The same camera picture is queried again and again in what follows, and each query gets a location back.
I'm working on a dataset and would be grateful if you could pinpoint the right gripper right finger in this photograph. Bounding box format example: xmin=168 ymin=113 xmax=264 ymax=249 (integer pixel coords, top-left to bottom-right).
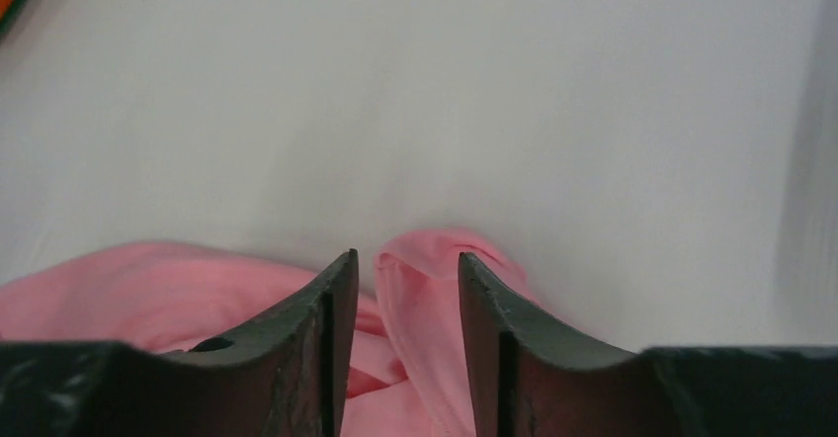
xmin=459 ymin=253 xmax=837 ymax=436

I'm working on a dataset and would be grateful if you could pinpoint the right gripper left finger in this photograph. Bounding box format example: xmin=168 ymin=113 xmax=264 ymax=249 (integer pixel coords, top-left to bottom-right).
xmin=1 ymin=250 xmax=359 ymax=436

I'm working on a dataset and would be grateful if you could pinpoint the pink t shirt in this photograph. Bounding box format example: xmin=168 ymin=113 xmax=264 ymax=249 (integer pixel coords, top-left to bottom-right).
xmin=1 ymin=229 xmax=531 ymax=436

